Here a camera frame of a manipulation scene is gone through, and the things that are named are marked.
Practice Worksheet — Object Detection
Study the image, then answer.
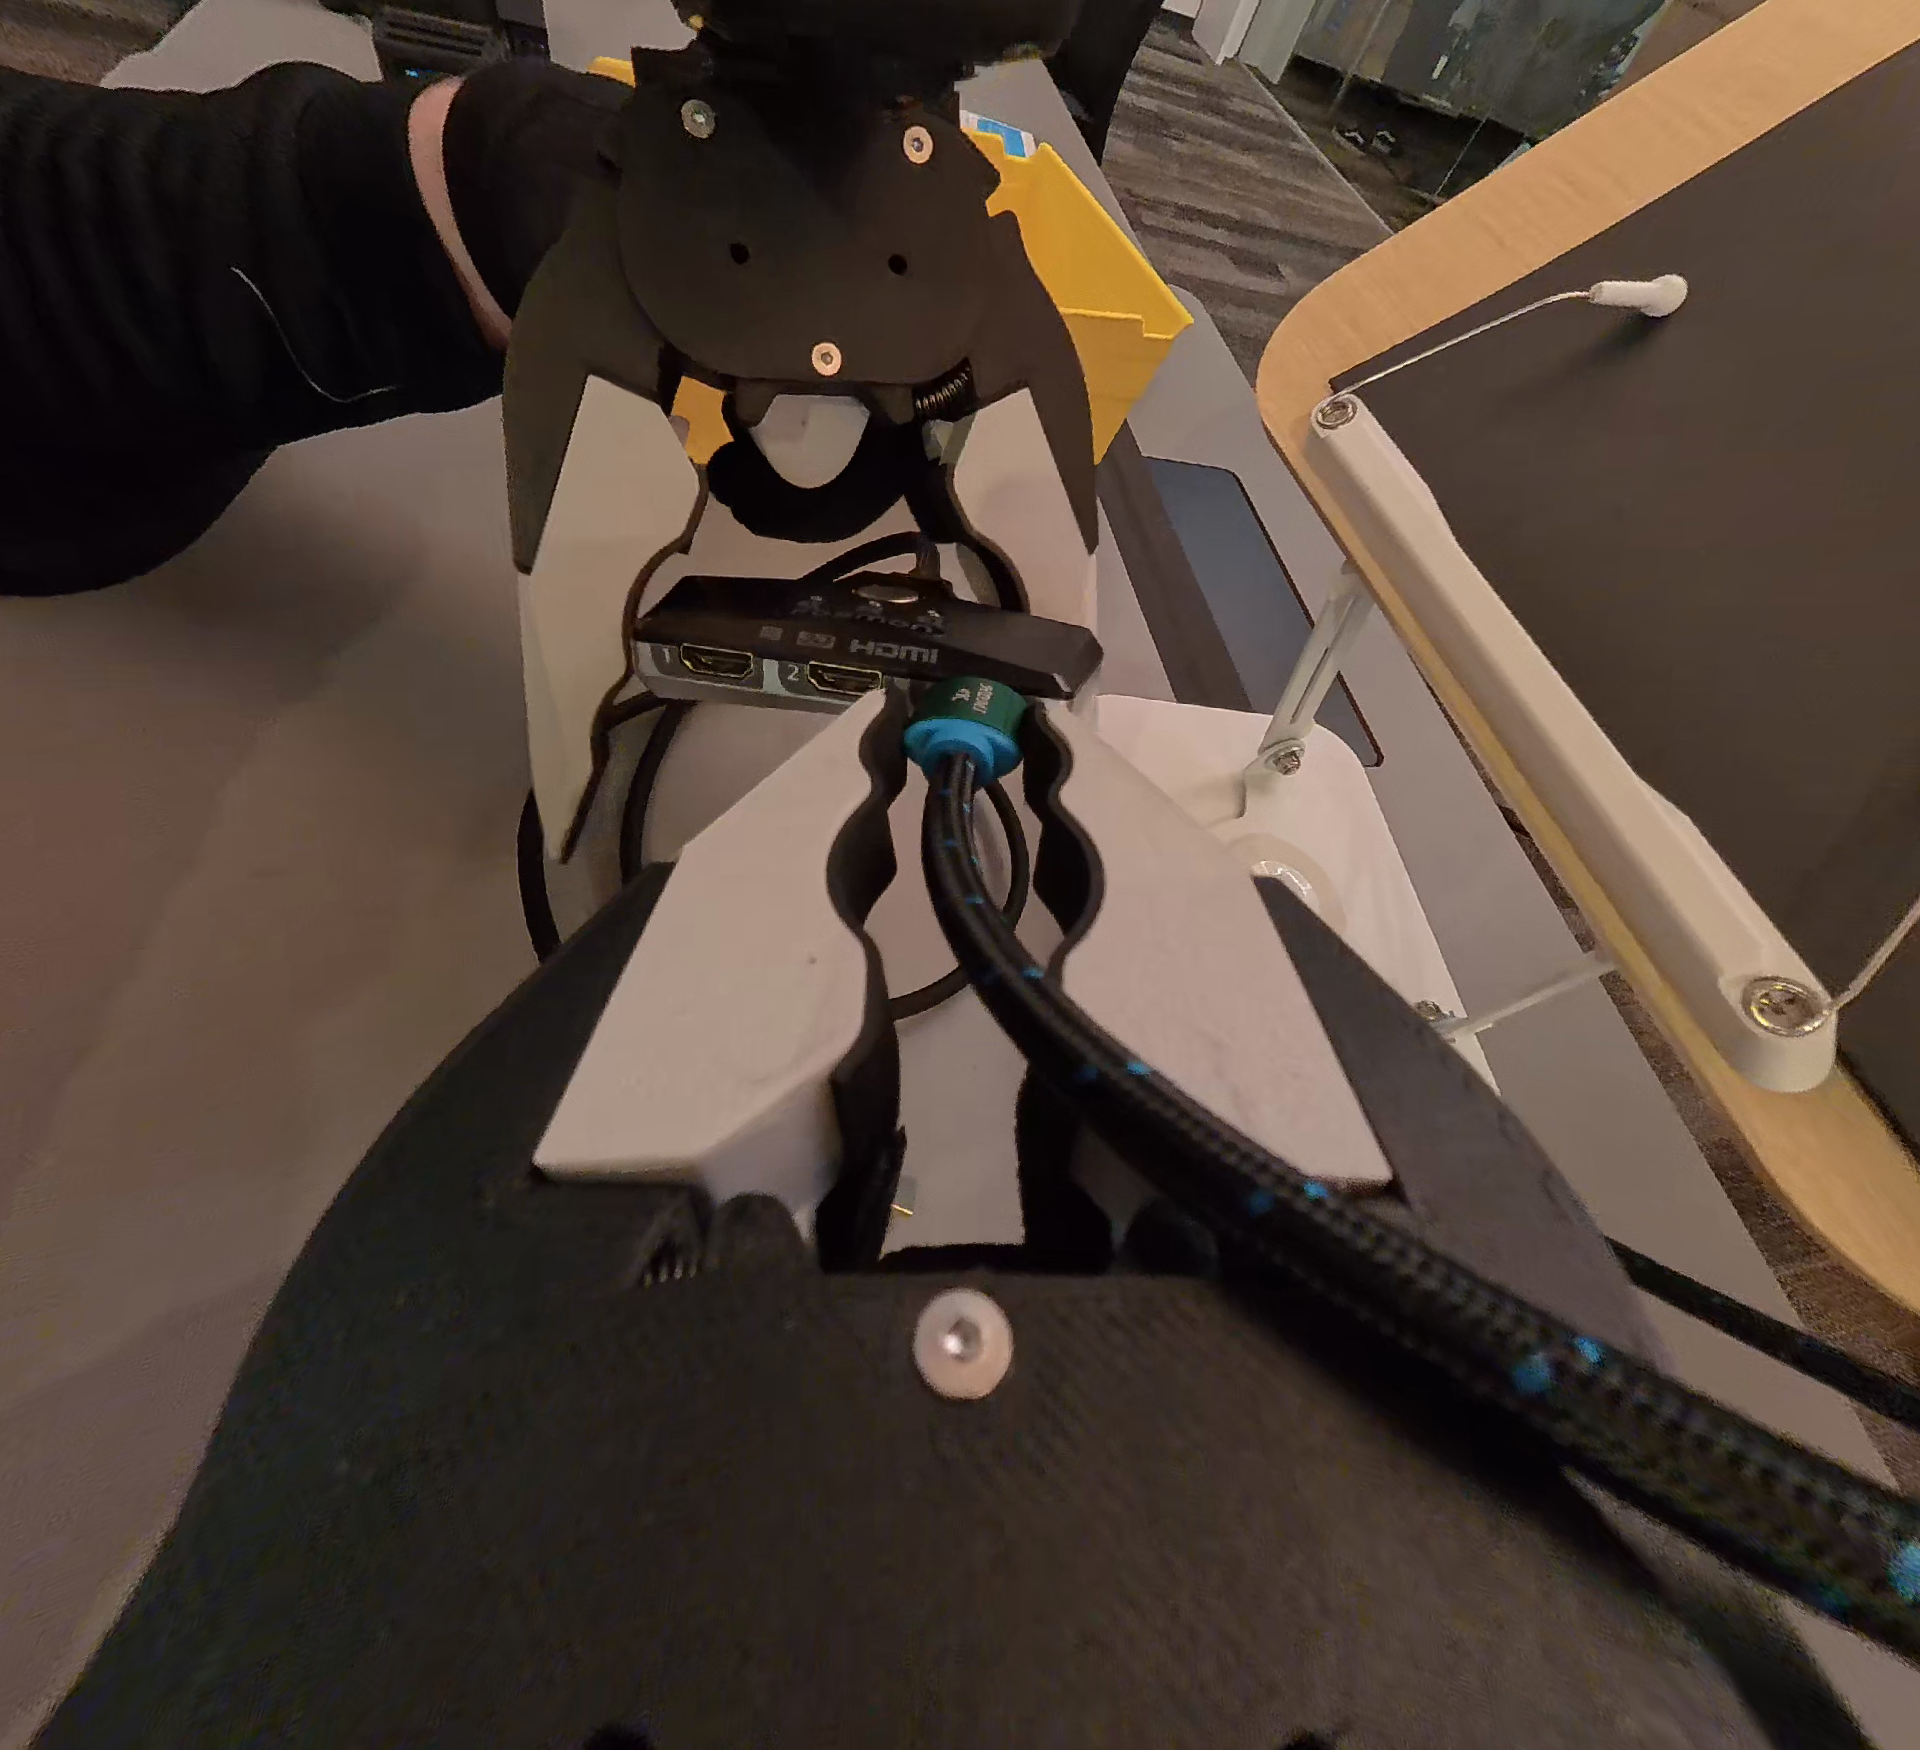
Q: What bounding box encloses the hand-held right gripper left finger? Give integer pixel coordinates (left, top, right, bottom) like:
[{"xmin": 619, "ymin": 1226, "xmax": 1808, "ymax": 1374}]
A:
[{"xmin": 533, "ymin": 704, "xmax": 913, "ymax": 1260}]

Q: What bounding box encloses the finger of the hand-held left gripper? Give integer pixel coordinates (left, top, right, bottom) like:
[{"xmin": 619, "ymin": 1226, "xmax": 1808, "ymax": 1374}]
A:
[
  {"xmin": 915, "ymin": 378, "xmax": 1112, "ymax": 654},
  {"xmin": 514, "ymin": 371, "xmax": 719, "ymax": 871}
]

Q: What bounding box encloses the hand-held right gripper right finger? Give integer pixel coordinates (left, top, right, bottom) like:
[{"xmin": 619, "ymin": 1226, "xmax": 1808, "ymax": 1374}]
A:
[{"xmin": 1020, "ymin": 709, "xmax": 1398, "ymax": 1269}]

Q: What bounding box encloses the black hdmi switch box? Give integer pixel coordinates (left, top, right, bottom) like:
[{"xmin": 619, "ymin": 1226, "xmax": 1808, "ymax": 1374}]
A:
[{"xmin": 628, "ymin": 576, "xmax": 1106, "ymax": 713}]

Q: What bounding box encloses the yellow plastic bin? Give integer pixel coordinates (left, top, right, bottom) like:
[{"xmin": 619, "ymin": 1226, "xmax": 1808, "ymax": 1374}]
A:
[{"xmin": 584, "ymin": 54, "xmax": 1197, "ymax": 466}]

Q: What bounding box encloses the thin black switch cable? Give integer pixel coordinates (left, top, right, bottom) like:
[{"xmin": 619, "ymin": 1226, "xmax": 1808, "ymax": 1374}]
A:
[{"xmin": 514, "ymin": 532, "xmax": 1041, "ymax": 1027}]

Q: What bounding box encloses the person's left hand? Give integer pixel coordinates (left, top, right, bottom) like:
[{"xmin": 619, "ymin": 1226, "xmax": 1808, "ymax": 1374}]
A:
[{"xmin": 441, "ymin": 59, "xmax": 640, "ymax": 331}]

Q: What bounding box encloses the white tablet stand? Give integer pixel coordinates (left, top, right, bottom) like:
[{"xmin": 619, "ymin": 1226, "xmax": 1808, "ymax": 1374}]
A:
[{"xmin": 1078, "ymin": 394, "xmax": 1841, "ymax": 1095}]

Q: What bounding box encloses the black charger with blue display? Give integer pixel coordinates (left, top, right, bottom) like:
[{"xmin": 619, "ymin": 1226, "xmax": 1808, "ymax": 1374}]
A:
[{"xmin": 367, "ymin": 2, "xmax": 514, "ymax": 84}]

